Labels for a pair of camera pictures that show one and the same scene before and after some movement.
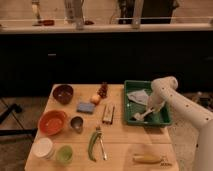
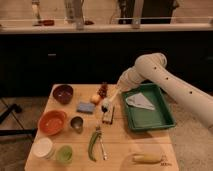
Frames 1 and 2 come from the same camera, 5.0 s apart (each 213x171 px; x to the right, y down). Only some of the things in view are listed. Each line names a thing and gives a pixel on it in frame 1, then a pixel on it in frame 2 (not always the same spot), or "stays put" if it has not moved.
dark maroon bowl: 63,93 stays put
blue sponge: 86,108 stays put
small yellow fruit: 96,99 stays put
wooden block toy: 108,114 stays put
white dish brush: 140,116 → 106,103
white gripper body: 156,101 → 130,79
